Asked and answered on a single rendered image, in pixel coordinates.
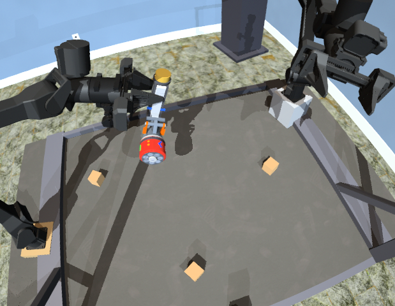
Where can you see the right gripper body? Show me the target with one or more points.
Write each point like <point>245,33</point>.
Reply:
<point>343,67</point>

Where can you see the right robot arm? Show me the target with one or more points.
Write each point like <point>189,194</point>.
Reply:
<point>345,21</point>

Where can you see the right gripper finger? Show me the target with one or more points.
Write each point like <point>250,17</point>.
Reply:
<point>315,73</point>
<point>370,95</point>

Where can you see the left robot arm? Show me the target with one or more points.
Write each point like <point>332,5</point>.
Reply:
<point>44,100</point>

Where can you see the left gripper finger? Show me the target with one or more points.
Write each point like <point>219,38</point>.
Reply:
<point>139,99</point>
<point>141,82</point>

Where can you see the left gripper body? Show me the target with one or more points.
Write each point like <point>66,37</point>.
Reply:
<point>107,89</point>

